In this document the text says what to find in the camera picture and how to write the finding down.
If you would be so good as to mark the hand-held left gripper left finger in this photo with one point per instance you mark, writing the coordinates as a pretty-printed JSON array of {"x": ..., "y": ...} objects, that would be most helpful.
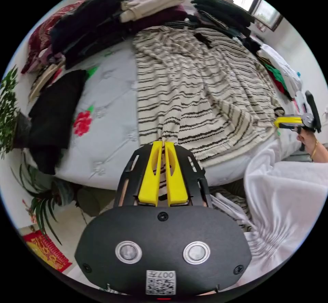
[{"x": 150, "y": 177}]

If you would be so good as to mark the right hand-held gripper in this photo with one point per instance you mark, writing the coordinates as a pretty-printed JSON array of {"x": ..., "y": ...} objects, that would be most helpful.
[{"x": 307, "y": 121}]

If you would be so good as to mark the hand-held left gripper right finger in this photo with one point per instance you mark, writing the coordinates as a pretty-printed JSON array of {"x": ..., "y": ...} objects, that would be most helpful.
[{"x": 176, "y": 180}]

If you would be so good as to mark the black and white striped long sleeve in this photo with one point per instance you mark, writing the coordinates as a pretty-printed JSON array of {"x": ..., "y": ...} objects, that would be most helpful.
[{"x": 194, "y": 98}]

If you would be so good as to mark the person's right forearm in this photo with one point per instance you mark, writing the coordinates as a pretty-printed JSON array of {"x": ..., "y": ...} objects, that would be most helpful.
[{"x": 320, "y": 153}]

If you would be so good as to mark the potted plant with long leaves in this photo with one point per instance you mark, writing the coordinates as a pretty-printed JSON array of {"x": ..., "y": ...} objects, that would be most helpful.
[{"x": 43, "y": 200}]

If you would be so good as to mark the person's right hand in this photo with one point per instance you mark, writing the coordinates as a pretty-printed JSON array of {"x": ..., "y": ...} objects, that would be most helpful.
[{"x": 306, "y": 140}]

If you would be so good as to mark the pile of white and green clothes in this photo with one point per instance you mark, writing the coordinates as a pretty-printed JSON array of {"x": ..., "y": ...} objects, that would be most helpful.
[{"x": 282, "y": 72}]

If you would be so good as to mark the person's body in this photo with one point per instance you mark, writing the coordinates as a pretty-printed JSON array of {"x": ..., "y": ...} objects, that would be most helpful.
[{"x": 284, "y": 198}]

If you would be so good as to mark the bed with grey flowered quilt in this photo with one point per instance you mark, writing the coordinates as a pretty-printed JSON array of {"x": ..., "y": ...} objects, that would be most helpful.
[{"x": 112, "y": 95}]

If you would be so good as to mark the black garment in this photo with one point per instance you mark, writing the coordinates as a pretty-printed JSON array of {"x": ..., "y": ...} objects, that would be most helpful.
[{"x": 53, "y": 118}]

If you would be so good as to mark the red and gold floor mat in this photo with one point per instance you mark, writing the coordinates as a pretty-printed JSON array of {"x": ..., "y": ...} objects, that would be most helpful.
[{"x": 46, "y": 251}]

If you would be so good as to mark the pile of dark green clothes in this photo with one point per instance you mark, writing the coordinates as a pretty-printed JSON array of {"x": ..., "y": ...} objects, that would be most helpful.
[{"x": 220, "y": 11}]

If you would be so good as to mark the potted plant with small leaves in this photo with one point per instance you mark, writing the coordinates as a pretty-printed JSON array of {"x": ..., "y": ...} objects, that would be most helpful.
[{"x": 9, "y": 108}]

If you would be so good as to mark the pile of dark and cream clothes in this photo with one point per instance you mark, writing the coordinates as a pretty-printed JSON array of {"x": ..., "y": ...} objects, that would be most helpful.
[{"x": 102, "y": 24}]

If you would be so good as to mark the red patterned blanket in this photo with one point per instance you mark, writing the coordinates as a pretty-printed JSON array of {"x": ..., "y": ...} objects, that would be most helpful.
[{"x": 41, "y": 39}]

